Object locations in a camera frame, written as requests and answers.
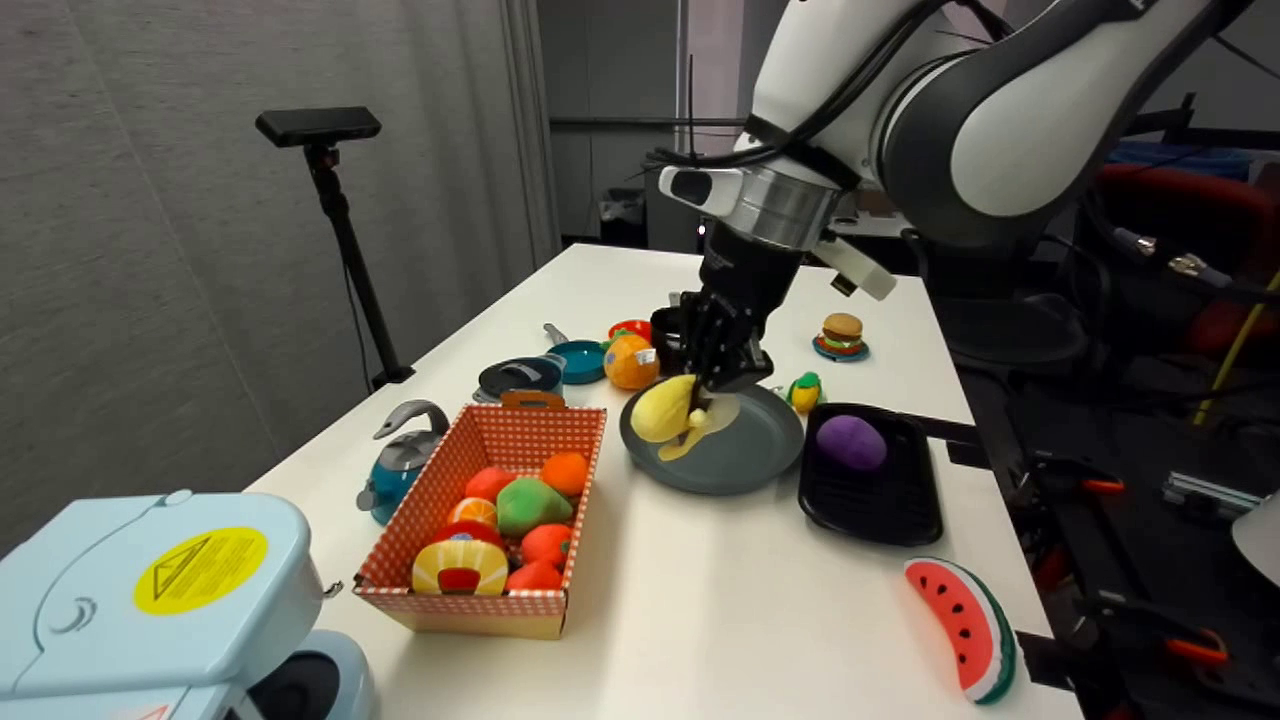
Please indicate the red plush tomato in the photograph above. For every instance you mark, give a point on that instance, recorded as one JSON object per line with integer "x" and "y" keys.
{"x": 544, "y": 542}

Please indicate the watermelon slice plush toy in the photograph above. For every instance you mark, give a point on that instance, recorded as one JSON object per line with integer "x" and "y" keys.
{"x": 972, "y": 626}

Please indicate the green plush pear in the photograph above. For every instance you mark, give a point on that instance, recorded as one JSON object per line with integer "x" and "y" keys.
{"x": 530, "y": 502}

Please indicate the orange plush toy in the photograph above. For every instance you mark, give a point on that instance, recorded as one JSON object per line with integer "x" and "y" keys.
{"x": 629, "y": 365}

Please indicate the dark grey round plate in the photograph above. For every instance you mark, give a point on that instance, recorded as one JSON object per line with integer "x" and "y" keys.
{"x": 750, "y": 455}

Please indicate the orange checkered basket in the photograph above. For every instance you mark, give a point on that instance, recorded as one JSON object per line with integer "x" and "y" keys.
{"x": 488, "y": 533}

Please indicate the black pot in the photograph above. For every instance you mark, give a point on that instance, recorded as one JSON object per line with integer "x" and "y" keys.
{"x": 675, "y": 340}

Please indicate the blue toy frying pan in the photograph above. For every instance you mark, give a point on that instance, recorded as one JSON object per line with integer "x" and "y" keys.
{"x": 580, "y": 360}

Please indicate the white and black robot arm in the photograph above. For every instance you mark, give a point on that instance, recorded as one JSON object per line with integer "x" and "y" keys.
{"x": 976, "y": 144}

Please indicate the burger toy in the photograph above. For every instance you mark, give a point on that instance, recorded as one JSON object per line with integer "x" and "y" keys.
{"x": 841, "y": 336}

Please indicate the yellow red plush slice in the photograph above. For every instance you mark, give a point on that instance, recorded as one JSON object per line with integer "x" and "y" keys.
{"x": 463, "y": 566}

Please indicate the purple plush toy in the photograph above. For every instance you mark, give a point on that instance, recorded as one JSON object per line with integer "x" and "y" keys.
{"x": 854, "y": 442}

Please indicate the teal toy pot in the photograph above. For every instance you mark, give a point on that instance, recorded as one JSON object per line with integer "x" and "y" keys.
{"x": 409, "y": 436}

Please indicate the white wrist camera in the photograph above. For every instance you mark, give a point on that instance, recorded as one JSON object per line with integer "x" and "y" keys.
{"x": 777, "y": 205}

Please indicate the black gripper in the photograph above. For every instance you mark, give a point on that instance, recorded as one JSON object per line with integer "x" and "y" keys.
{"x": 724, "y": 319}

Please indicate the yellow banana plush toy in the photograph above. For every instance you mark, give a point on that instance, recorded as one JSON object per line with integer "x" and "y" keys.
{"x": 675, "y": 419}

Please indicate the black camera on stand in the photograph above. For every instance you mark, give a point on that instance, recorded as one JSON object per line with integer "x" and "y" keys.
{"x": 320, "y": 132}

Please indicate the black rectangular tray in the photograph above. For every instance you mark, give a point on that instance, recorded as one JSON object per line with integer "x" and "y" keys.
{"x": 888, "y": 507}

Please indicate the corn plush toy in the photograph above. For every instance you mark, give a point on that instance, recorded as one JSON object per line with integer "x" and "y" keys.
{"x": 805, "y": 392}

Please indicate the light blue toy toaster oven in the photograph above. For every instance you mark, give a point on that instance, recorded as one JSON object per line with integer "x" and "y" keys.
{"x": 188, "y": 607}

